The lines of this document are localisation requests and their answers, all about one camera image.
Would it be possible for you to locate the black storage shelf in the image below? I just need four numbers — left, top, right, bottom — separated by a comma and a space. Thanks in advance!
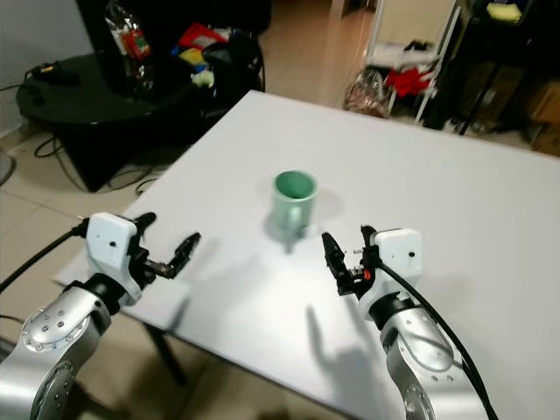
437, 0, 560, 155

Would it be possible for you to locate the white metal rack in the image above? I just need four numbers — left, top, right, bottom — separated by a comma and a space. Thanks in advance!
362, 0, 464, 124

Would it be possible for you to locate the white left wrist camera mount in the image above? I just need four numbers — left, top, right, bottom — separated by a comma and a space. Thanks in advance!
85, 213, 142, 305

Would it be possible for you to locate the clear plastic snack bag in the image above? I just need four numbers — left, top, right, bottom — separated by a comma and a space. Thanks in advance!
104, 0, 152, 94

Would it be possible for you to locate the small black device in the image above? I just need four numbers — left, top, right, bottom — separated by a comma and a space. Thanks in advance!
31, 62, 81, 88

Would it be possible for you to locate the yellow small item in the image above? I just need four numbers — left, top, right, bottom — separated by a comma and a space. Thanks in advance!
178, 47, 207, 65

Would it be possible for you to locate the red cloth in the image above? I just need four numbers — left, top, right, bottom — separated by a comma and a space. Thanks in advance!
382, 65, 435, 98

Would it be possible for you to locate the black bag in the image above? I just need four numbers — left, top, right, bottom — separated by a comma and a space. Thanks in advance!
203, 32, 267, 89

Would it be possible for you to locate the green ceramic mug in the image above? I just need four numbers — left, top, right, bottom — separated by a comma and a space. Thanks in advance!
271, 170, 319, 239

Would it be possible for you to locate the red package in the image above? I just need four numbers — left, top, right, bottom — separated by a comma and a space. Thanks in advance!
178, 23, 229, 54

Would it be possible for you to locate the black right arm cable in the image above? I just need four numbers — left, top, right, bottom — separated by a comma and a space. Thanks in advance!
379, 261, 493, 420

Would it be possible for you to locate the black television screen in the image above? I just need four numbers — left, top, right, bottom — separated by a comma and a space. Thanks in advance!
77, 0, 272, 90

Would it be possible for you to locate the black round low table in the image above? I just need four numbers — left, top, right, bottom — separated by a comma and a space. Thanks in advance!
16, 51, 268, 193

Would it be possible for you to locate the brown mesh bag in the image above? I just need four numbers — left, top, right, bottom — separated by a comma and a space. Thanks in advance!
345, 67, 391, 116

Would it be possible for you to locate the dark white-table leg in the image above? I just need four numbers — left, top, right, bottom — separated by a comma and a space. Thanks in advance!
143, 320, 190, 387

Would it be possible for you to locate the yellow cloth item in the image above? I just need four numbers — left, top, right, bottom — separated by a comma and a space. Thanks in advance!
485, 0, 527, 24

